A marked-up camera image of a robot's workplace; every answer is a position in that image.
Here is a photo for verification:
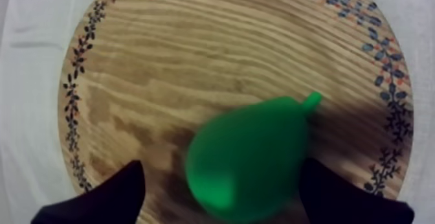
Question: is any round wooden board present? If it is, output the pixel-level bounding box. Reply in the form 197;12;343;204
57;0;415;224

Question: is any green toy pear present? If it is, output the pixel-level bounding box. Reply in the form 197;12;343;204
184;91;323;223

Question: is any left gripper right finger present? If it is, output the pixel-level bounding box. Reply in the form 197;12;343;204
298;157;416;224

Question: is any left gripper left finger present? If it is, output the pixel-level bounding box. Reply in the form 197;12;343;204
30;160;146;224

